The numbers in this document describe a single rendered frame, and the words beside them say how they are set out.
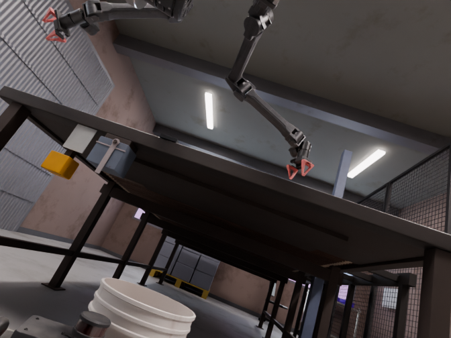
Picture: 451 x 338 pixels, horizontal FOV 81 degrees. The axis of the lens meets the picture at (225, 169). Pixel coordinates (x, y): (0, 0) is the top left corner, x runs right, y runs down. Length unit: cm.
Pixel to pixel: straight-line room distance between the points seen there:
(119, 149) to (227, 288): 590
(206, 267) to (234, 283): 122
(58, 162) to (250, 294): 603
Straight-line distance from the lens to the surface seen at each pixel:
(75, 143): 130
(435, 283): 118
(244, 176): 103
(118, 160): 114
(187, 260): 585
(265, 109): 142
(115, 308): 79
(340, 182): 336
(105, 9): 149
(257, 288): 686
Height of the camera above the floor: 50
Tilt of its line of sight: 21 degrees up
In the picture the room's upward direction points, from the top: 23 degrees clockwise
